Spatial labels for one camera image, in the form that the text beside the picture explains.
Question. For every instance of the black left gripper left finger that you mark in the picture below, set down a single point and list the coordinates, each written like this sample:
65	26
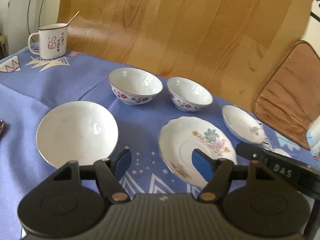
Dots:
75	198

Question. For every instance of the blue patterned tablecloth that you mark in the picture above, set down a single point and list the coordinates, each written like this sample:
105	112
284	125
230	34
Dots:
162	205

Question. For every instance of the brown seat cushion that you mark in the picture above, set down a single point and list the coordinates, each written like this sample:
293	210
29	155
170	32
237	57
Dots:
289	101

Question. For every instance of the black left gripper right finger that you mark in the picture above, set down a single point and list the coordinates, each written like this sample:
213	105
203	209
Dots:
252	198

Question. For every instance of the small floral plate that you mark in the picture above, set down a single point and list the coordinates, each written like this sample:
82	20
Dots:
242	125

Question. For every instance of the white enamel mug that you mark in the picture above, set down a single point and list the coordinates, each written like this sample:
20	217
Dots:
52	41

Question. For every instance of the large floral plate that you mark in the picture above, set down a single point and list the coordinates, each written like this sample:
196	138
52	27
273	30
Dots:
179	137

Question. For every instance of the thin spoon handle in mug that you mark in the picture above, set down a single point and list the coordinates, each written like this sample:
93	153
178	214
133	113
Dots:
74	16

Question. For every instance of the large white bowl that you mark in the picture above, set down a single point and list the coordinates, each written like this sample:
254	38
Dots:
80	130

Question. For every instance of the floral bowl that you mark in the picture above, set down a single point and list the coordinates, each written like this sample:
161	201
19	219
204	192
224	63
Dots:
187	95
134	86

